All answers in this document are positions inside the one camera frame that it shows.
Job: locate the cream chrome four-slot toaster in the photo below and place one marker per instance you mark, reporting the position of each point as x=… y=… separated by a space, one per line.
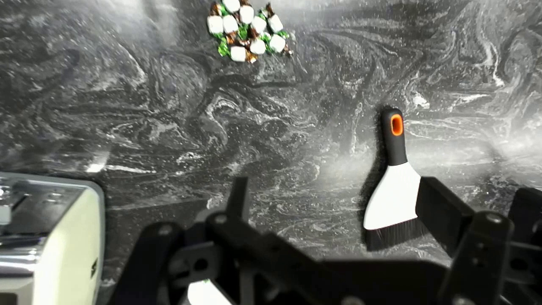
x=68 y=254

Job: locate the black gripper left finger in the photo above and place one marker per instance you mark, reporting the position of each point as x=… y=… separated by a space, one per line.
x=237 y=197

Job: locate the white sweet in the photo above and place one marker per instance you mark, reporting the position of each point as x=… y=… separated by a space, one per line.
x=246 y=14
x=258 y=46
x=276 y=42
x=229 y=24
x=231 y=3
x=258 y=24
x=214 y=24
x=275 y=22
x=237 y=53

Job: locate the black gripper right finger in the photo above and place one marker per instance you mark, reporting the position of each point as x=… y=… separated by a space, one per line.
x=446 y=208

